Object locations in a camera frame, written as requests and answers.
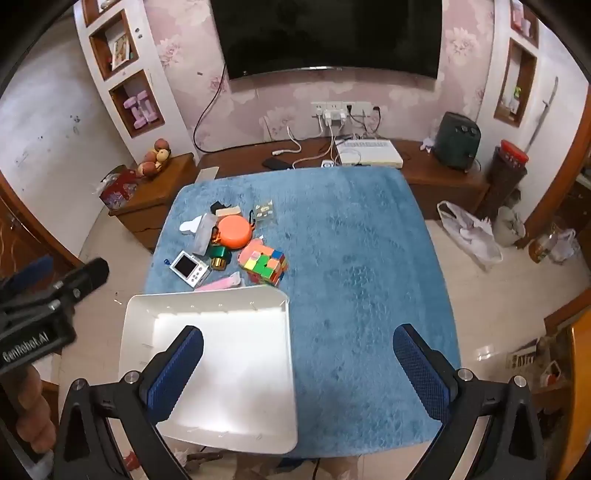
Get white toy camera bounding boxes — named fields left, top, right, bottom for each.
left=169, top=251, right=211, bottom=289

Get pink stick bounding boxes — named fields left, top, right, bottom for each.
left=195, top=272, right=242, bottom=292

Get green gold perfume bottle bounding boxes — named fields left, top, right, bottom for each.
left=206, top=244, right=231, bottom=271

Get multicolour puzzle cube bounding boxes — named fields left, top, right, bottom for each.
left=238, top=238, right=288, bottom=286

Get white bottle-shaped plastic piece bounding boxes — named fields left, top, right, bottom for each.
left=179, top=215, right=202, bottom=235

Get orange round case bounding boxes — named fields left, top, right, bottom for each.
left=217, top=215, right=253, bottom=250

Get black power adapter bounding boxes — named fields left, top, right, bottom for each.
left=211, top=201, right=228, bottom=214

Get beige rectangular box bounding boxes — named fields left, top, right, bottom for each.
left=215, top=206, right=242, bottom=219

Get clear box yellow pieces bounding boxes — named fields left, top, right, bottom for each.
left=253, top=200, right=276, bottom=224

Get person's left hand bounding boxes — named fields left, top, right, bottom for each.
left=16, top=365, right=56, bottom=454

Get white plastic tray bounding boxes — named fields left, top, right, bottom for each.
left=119, top=286, right=297, bottom=455

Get wooden side cabinet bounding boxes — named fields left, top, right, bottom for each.
left=108, top=153, right=198, bottom=253

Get blue fluffy table cloth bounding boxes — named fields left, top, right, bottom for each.
left=144, top=167, right=460, bottom=458

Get red tissue box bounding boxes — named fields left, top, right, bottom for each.
left=97, top=165, right=138, bottom=210

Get white plastic bag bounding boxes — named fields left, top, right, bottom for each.
left=437, top=201, right=503, bottom=271

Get fruit pile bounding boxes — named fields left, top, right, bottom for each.
left=136, top=138, right=171, bottom=179

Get wooden tv bench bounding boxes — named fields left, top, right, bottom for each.
left=196, top=137, right=491, bottom=221

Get dark waste bin red lid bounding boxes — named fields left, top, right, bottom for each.
left=476, top=140, right=529, bottom=221

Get pink dumbbells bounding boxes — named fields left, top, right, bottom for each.
left=123, top=90, right=159, bottom=130

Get white set-top box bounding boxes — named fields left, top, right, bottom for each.
left=337, top=139, right=404, bottom=169

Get dark green heater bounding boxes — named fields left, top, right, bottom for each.
left=433, top=112, right=481, bottom=173

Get black television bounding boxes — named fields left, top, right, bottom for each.
left=211, top=0, right=443, bottom=79

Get black tv cable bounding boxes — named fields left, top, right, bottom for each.
left=191, top=62, right=229, bottom=154

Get white charging cable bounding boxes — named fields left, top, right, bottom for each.
left=270, top=125, right=305, bottom=157

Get picture frame in shelf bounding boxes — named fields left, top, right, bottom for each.
left=105, top=22, right=130, bottom=71

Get white wall power strip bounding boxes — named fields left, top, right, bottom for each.
left=311, top=101, right=374, bottom=126

